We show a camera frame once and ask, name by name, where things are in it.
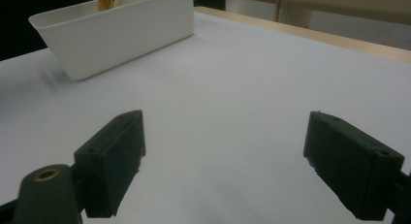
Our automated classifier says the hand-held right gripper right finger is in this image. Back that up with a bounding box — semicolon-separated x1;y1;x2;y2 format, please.
302;111;405;222

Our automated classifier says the beige wooden desk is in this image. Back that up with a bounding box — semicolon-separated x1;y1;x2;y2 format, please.
225;0;411;28

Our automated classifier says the white plastic box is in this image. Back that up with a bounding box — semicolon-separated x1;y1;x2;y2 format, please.
27;0;196;81

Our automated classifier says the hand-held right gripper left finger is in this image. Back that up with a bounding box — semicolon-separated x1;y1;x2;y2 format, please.
73;109;147;219

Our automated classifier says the white table cover sheet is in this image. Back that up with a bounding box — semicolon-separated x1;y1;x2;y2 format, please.
0;10;411;224

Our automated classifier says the wooden table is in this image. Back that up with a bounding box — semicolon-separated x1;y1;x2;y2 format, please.
193;5;411;64

